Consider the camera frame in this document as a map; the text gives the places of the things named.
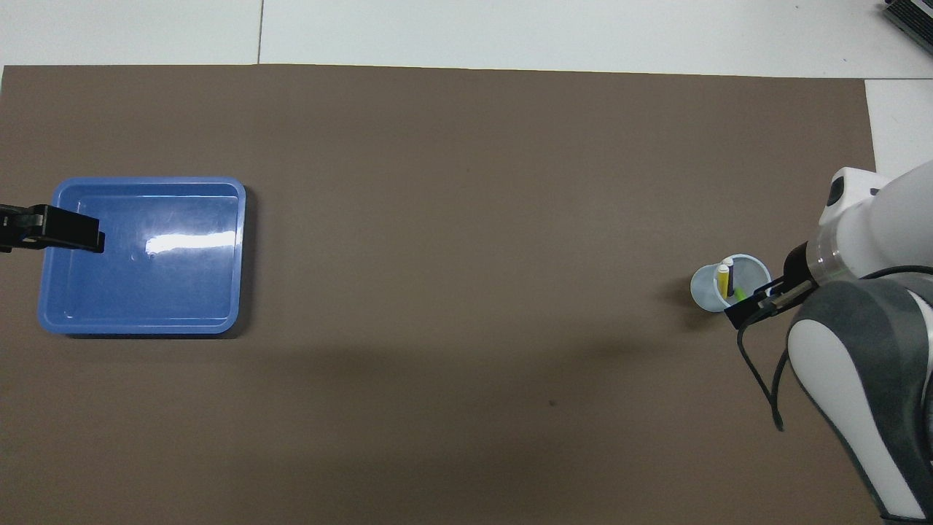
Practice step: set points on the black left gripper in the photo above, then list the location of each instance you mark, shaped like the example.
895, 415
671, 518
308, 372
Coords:
14, 227

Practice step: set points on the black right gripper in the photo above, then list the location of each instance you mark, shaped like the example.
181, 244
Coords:
798, 270

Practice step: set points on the green pen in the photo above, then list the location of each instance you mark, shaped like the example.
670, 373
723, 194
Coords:
739, 294

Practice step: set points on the purple pen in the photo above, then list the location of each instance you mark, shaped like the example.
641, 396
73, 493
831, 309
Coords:
730, 281

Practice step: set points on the yellow pen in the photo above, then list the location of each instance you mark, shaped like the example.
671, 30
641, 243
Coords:
722, 283

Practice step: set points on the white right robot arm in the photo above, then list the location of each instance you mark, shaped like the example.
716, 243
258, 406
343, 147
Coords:
875, 364

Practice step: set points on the pale blue plastic cup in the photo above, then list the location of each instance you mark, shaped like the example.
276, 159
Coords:
703, 288

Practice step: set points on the blue plastic tray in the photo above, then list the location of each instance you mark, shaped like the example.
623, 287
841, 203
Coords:
160, 292

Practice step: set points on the brown table mat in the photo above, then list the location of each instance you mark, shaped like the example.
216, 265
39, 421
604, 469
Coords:
466, 219

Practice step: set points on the grey laptop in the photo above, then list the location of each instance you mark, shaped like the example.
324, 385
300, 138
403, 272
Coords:
915, 14

